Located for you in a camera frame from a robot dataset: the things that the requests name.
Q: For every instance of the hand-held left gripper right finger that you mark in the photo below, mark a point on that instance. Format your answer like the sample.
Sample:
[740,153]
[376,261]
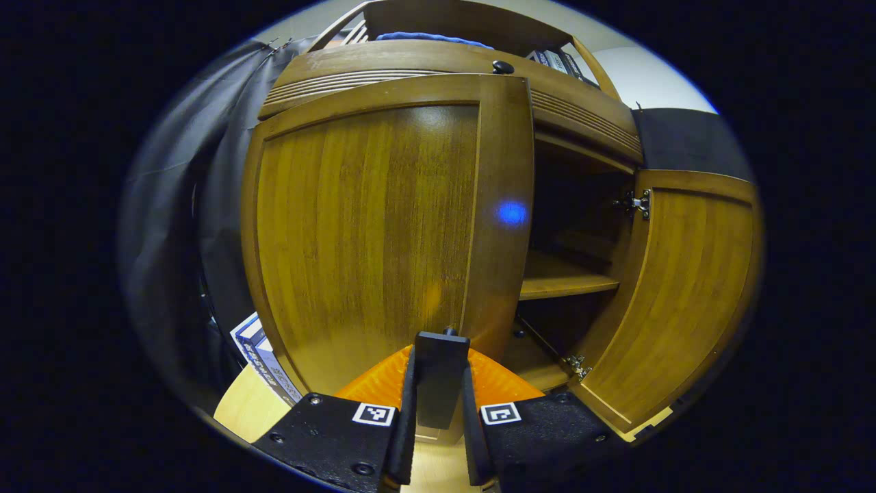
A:
[473,452]

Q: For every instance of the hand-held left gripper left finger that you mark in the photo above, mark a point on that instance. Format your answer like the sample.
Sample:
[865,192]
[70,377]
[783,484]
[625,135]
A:
[405,445]

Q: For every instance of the wooden cabinet door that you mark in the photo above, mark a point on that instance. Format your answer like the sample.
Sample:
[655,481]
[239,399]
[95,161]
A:
[363,239]
[684,294]

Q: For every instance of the wooden double-door shoe cabinet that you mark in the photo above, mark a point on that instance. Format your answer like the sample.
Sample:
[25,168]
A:
[410,58]

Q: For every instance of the metal door hinge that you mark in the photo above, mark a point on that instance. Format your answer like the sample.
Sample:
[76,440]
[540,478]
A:
[577,366]
[638,203]

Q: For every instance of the wooden cabinet shelf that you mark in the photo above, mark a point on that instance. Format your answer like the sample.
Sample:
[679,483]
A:
[561,277]

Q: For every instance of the blue white cardboard box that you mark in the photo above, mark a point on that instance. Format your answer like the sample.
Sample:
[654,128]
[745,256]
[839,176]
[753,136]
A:
[263,363]

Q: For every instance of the black backdrop cloth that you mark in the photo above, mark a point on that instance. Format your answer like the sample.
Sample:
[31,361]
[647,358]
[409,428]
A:
[178,205]

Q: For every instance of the black drawer knob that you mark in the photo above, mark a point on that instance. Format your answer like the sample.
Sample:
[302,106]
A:
[503,67]

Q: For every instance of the grey book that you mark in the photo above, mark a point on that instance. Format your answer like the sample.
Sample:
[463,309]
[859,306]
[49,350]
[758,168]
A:
[558,63]

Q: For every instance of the blue book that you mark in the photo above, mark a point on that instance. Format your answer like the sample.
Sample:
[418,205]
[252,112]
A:
[537,58]

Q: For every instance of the black book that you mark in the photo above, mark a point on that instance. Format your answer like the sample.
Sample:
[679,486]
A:
[573,65]

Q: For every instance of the blue folded towel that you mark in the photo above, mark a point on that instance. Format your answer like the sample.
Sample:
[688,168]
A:
[424,36]

